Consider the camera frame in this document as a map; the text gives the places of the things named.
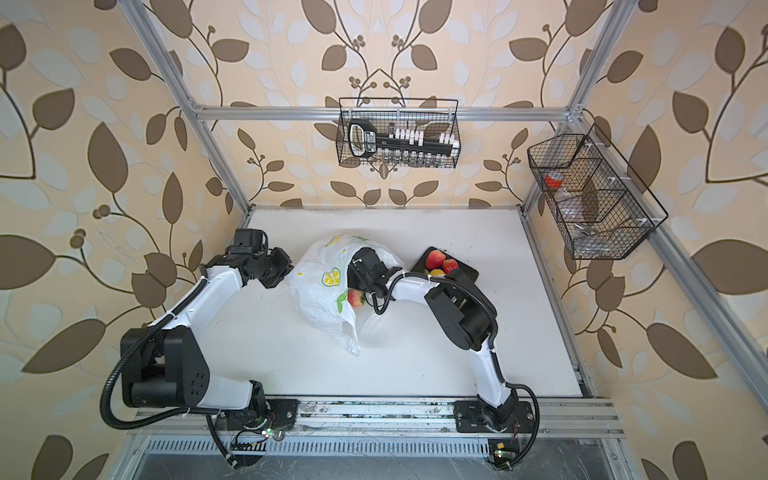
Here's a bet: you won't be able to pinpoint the red fake apple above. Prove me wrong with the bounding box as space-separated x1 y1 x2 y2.
425 249 447 271
347 289 365 308

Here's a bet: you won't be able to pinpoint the white plastic bag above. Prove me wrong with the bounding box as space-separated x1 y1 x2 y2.
285 233 403 356

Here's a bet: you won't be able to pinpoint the red fake strawberry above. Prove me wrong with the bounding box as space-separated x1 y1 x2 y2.
440 259 459 275

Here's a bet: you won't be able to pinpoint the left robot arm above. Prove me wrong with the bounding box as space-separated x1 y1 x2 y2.
99 228 292 430

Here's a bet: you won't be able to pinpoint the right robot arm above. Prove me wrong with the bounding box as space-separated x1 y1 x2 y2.
347 247 540 436

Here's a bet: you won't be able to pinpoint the black square tray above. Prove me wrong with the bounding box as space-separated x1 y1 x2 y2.
410 246 479 281

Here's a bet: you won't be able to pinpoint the back wire basket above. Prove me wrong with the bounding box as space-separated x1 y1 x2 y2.
335 96 462 169

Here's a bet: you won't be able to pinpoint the wire basket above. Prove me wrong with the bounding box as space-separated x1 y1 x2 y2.
527 125 668 260
335 96 462 169

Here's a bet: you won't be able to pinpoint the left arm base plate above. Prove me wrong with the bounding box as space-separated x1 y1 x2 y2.
221 398 300 433

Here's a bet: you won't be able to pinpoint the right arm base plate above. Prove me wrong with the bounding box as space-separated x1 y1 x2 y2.
453 399 538 434

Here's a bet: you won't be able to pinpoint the right wire basket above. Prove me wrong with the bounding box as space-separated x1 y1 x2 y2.
527 125 668 260

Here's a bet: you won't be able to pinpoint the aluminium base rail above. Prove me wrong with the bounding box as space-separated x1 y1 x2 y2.
136 396 625 459

